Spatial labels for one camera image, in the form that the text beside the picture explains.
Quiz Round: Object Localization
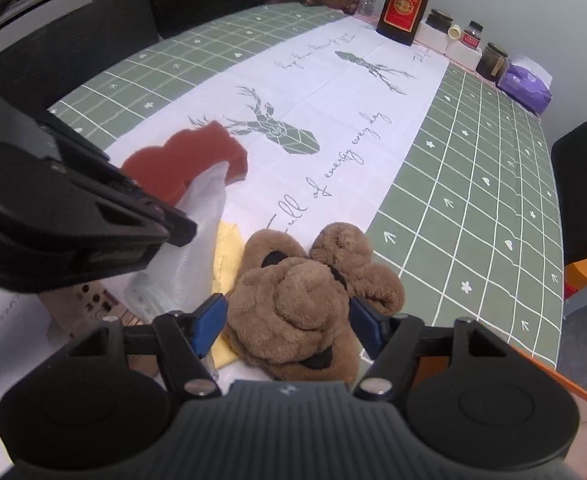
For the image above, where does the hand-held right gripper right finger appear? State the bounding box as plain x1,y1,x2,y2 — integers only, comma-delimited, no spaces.
349,297,511,401

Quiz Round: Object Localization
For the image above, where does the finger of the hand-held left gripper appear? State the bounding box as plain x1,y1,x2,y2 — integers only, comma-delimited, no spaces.
90,197,169,241
40,122,197,247

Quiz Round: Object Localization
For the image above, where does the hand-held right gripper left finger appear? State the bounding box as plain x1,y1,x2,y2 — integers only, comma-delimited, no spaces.
66,293,225,401

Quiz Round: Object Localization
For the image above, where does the translucent white plastic bag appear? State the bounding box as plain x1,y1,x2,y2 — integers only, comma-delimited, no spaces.
123,162,227,322

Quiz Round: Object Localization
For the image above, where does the orange cardboard box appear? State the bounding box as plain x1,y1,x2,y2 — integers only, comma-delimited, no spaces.
406,347,587,480

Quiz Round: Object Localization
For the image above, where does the red sponge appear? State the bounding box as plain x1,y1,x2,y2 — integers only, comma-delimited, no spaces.
122,122,249,206

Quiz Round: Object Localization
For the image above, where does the yellow cloth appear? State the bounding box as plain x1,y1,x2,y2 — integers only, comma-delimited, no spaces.
208,220,248,368

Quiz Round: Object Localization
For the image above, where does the wooden radio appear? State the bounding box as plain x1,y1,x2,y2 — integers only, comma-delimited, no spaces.
47,280,161,376

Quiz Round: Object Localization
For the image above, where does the green and white printed tablecloth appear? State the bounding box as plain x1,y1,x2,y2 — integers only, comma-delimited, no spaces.
0,2,565,466

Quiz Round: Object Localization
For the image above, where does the orange cardboard piece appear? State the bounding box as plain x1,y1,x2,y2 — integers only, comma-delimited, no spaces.
565,256,587,302

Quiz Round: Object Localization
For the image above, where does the purple tissue pack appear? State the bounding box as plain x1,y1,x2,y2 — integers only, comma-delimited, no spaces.
496,55,554,116

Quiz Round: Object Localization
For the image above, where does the dark glass jar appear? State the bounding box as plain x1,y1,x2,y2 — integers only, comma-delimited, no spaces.
426,8,454,33
476,42,510,83

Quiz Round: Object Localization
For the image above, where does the small jar with red label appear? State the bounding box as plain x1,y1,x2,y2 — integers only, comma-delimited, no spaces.
462,21,485,51

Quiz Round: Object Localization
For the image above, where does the brown liquor bottle red label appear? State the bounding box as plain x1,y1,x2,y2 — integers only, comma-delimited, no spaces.
376,0,431,46

